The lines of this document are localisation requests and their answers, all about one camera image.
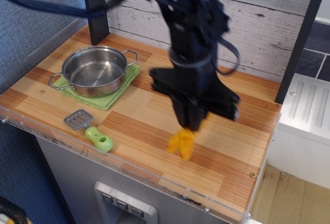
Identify black support post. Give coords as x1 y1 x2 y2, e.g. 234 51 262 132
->
85 0 109 45
275 0 322 104

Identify green folded cloth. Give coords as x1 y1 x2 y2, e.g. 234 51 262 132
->
48 64 140 110

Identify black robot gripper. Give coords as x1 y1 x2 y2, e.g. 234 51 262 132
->
149 61 240 131

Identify yellow object at corner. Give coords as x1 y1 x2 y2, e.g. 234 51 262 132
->
1 205 32 224

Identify clear acrylic table guard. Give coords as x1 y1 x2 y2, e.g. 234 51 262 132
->
1 107 271 223

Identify silver dispenser button panel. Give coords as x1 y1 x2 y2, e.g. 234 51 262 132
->
94 181 158 223

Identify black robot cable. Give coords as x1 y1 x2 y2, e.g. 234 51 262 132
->
0 0 129 20

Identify orange plush toy fish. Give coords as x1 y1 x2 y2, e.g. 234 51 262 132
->
166 114 210 161

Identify black right support post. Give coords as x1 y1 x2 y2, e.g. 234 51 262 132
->
275 0 322 104

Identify black left support post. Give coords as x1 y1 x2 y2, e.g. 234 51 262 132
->
85 0 109 45

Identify grey spatula green handle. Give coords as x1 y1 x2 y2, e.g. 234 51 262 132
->
63 109 113 152

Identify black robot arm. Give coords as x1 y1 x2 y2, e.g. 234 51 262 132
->
113 0 240 131

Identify stainless steel pot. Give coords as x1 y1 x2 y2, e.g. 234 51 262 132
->
52 45 139 91

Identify white ribbed cabinet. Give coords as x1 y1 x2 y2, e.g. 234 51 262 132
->
267 74 329 188

